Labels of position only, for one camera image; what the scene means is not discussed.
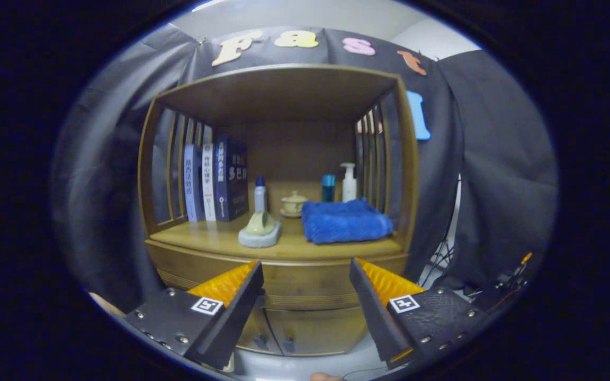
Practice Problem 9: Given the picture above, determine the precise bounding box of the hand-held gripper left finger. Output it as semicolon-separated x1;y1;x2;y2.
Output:
122;259;266;370

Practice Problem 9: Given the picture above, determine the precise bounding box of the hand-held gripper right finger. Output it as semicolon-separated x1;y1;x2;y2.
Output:
349;258;494;370

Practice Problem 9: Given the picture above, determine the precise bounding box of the wooden drawer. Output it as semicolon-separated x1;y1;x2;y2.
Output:
146;241;409;310

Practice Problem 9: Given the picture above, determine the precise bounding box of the cream handled scrub brush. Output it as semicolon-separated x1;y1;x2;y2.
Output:
238;211;282;248

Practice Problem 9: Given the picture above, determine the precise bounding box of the wooden cabinet door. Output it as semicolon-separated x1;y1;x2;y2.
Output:
265;307;369;357
236;304;284;354

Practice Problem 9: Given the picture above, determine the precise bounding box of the wooden countertop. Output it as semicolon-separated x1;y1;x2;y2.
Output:
149;198;403;262

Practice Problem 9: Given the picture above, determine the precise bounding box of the wooden cabinet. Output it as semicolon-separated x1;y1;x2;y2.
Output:
137;63;421;358

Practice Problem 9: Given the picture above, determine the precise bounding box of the black tripod stand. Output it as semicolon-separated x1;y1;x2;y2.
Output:
420;235;456;289

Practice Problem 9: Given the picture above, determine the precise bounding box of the blue folded towel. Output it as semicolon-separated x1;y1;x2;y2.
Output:
301;198;393;245

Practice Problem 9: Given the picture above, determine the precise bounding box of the white bottle blue cap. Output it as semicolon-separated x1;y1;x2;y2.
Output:
254;176;267;214

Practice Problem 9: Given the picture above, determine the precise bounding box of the cream lidded teacup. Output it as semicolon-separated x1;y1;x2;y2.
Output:
281;190;308;218

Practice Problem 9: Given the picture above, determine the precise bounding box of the white pump bottle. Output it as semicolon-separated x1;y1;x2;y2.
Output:
340;162;358;203

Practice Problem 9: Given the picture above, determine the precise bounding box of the black device orange tip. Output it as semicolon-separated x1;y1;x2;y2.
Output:
488;252;533;300

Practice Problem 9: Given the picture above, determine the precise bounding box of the white book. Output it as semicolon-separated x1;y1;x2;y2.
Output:
201;143;217;222

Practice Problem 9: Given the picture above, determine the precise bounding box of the dark blue book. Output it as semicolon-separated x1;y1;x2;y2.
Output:
214;137;249;223

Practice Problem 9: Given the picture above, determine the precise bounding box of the light blue book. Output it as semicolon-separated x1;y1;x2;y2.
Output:
183;144;205;223

